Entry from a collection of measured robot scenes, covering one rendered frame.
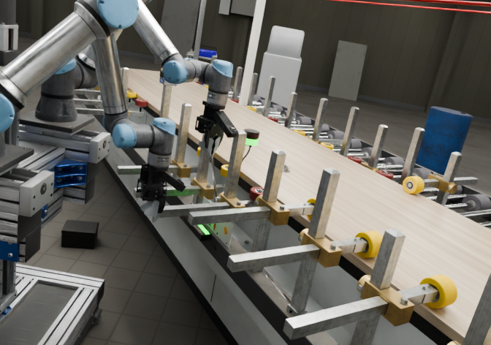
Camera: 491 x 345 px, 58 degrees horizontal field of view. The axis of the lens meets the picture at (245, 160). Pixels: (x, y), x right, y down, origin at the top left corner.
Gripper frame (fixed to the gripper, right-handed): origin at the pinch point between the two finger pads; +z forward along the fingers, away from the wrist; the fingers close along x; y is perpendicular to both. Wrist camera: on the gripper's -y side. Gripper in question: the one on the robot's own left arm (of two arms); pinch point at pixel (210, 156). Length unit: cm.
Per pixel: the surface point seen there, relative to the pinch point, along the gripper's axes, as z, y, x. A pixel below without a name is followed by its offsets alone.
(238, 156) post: -2.9, -9.1, -5.0
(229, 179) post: 6.9, -8.1, -3.9
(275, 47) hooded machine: -4, 344, -523
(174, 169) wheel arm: 22.0, 35.0, -17.2
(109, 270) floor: 104, 79, -22
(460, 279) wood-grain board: 9, -91, -18
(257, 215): 6.0, -33.8, 11.9
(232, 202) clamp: 14.3, -12.4, -2.9
